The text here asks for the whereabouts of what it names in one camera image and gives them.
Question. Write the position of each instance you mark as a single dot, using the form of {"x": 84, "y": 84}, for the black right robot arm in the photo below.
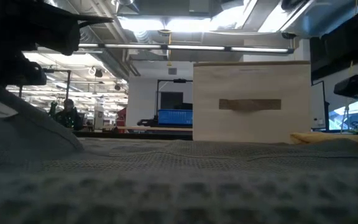
{"x": 346, "y": 43}

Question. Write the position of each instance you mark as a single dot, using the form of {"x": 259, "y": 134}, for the black camera stand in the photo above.
{"x": 179, "y": 81}
{"x": 68, "y": 84}

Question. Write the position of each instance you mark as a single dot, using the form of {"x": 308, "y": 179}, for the black LED light bar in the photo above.
{"x": 197, "y": 48}

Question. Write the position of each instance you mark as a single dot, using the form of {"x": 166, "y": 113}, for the dark wall screen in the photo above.
{"x": 171, "y": 101}

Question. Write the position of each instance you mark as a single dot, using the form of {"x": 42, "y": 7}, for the blue plastic crate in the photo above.
{"x": 175, "y": 117}

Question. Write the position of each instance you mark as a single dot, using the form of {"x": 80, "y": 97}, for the silver ventilation duct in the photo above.
{"x": 297, "y": 15}

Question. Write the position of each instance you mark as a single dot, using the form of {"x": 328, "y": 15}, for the black background robot arm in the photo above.
{"x": 146, "y": 122}

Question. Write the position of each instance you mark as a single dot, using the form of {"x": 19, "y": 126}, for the beige fabric storage box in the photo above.
{"x": 250, "y": 84}

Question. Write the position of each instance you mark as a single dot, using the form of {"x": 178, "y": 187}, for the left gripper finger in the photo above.
{"x": 8, "y": 74}

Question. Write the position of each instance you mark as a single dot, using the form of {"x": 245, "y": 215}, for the person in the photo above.
{"x": 68, "y": 116}

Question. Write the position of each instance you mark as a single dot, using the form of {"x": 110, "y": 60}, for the grey waffle towel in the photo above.
{"x": 179, "y": 180}

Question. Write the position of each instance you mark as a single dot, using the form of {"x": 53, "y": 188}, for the grey wall vent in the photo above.
{"x": 172, "y": 71}

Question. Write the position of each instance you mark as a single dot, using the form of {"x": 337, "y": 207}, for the red cabinet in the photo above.
{"x": 122, "y": 119}

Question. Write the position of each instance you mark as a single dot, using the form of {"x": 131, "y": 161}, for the wooden background table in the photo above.
{"x": 166, "y": 128}

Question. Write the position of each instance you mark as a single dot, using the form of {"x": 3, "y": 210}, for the yellow terry towel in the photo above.
{"x": 337, "y": 139}

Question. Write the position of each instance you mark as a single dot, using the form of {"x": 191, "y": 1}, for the black aluminium table frame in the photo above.
{"x": 135, "y": 136}

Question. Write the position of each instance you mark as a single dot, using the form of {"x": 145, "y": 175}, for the white board black frame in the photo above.
{"x": 317, "y": 105}

